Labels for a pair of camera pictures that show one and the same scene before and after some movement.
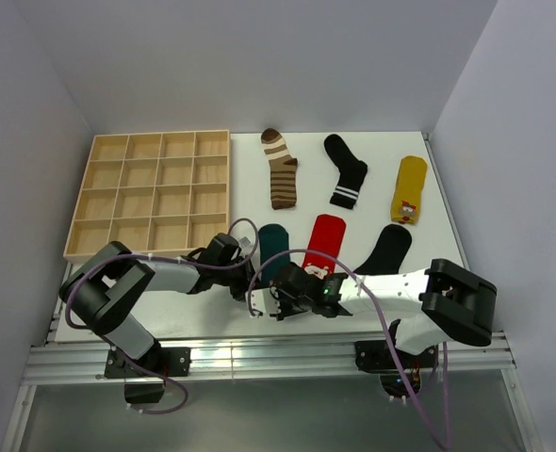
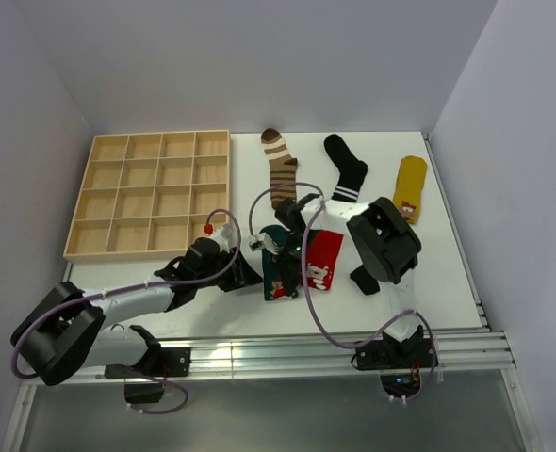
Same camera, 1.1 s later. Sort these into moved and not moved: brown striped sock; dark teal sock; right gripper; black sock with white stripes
Moved: right gripper
Not moved: brown striped sock; dark teal sock; black sock with white stripes
